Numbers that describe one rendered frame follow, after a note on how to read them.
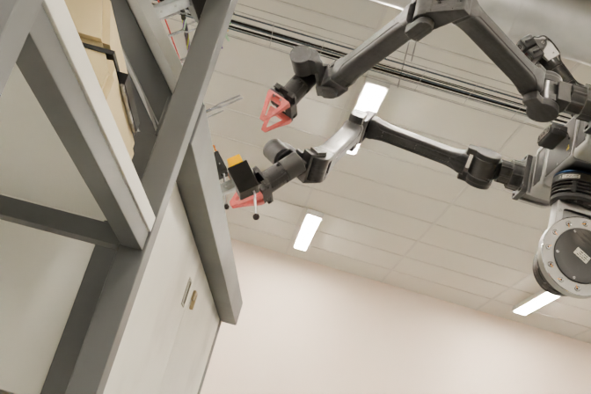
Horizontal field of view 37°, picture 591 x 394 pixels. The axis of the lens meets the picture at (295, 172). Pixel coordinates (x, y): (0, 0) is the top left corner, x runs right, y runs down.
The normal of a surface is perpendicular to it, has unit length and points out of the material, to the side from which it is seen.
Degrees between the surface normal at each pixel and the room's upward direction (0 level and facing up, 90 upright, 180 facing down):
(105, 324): 90
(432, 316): 90
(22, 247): 90
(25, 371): 90
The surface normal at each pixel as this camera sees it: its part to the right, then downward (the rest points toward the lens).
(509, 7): -0.04, 0.18
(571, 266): 0.11, -0.35
